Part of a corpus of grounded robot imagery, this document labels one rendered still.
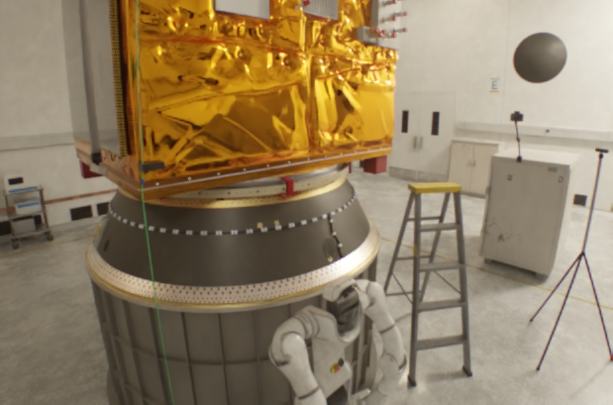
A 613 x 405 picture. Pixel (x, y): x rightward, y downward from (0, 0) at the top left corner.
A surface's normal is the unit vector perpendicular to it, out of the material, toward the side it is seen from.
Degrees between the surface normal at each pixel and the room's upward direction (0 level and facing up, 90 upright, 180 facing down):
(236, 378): 90
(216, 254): 62
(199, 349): 90
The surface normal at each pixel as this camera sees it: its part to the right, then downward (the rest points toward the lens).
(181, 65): 0.59, 0.06
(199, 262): -0.01, -0.27
